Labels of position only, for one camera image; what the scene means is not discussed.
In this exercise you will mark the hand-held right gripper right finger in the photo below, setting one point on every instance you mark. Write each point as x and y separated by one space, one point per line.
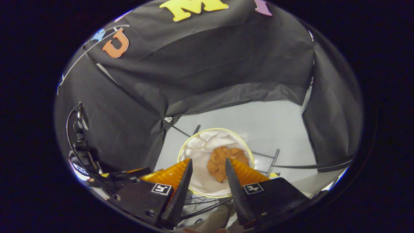
237 194

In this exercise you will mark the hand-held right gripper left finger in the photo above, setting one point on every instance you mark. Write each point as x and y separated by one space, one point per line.
181 194

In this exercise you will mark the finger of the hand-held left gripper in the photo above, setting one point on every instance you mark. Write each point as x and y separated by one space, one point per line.
126 174

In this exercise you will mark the brown jacket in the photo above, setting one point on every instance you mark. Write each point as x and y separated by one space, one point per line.
223 161

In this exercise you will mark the white laundry hamper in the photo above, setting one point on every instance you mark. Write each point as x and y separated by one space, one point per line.
200 155

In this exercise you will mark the grey cloth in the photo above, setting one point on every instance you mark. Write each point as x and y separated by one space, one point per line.
216 216

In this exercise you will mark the small white tie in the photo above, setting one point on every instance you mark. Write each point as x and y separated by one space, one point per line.
168 119

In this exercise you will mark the black backdrop cloth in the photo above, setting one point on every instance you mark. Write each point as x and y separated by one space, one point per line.
210 58

